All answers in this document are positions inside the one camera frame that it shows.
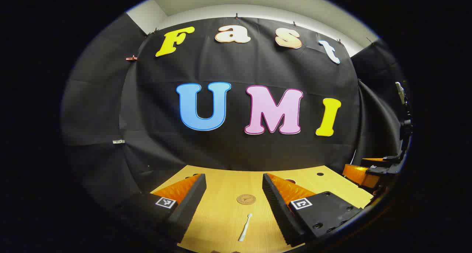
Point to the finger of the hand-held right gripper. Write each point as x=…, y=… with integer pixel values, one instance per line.
x=359, y=175
x=379, y=160

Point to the wooden desktop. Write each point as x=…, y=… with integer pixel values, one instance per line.
x=228, y=186

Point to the small metal clip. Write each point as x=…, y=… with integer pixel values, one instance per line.
x=118, y=141

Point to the small red clip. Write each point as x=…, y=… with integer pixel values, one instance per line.
x=131, y=58

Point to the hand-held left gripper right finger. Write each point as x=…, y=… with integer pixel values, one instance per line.
x=274, y=205

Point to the pale green toothbrush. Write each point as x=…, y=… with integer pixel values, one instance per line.
x=245, y=229

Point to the black backdrop cloth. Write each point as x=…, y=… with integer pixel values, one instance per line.
x=239, y=149

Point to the round brown coaster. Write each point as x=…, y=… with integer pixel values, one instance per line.
x=246, y=199

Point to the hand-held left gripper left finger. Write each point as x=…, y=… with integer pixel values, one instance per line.
x=191, y=205

